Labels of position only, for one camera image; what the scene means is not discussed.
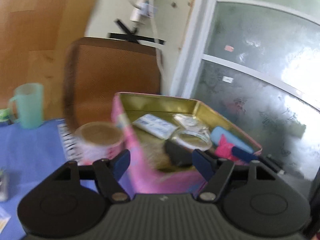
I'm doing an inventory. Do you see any brown chair back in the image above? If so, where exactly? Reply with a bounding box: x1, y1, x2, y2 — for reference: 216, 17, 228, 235
63, 37, 161, 132

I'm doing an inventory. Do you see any toothpaste box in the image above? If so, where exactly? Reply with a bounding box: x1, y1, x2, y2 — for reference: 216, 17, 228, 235
0, 109, 11, 127

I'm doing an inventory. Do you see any mint green plastic mug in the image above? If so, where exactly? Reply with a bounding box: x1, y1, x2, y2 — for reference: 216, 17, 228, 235
8, 83, 43, 129

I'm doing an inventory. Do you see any black tape cross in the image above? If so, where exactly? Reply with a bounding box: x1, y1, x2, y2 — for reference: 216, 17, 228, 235
108, 19, 165, 45

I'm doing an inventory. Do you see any blue plastic pack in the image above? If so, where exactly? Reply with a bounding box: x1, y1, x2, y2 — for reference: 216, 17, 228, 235
210, 126, 254, 154

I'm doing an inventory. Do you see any white tape roll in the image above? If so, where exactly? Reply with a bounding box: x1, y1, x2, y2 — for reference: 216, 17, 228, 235
170, 129, 213, 151

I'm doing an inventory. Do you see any pink knitted cloth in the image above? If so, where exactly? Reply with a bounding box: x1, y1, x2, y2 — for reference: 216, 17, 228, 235
214, 135, 245, 165

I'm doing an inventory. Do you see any blue tablecloth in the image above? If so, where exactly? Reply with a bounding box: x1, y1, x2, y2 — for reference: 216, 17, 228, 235
0, 118, 136, 240

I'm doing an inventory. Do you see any white tissue packet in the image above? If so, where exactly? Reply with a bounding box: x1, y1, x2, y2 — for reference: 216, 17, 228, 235
132, 114, 178, 140

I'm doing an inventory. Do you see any wood pattern board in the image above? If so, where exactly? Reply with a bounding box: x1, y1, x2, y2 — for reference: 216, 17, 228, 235
1, 0, 95, 119

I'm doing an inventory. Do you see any white charger with cable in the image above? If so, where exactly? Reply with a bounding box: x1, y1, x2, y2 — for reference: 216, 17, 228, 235
123, 0, 166, 81

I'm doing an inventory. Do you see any black key fob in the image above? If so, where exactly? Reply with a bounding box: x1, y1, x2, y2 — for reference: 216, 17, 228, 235
164, 140, 193, 167

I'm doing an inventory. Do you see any pink macaron biscuit tin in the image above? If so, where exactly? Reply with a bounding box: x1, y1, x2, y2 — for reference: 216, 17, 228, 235
111, 92, 262, 194

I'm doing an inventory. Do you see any round pink white tin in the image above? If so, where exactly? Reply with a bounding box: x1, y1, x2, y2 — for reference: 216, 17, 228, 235
74, 121, 124, 165

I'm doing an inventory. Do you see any small clear plastic bag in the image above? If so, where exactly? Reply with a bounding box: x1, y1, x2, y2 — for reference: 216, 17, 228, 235
173, 114, 209, 132

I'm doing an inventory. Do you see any frosted glass door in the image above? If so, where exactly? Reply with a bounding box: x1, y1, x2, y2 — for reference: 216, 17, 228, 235
170, 0, 319, 197

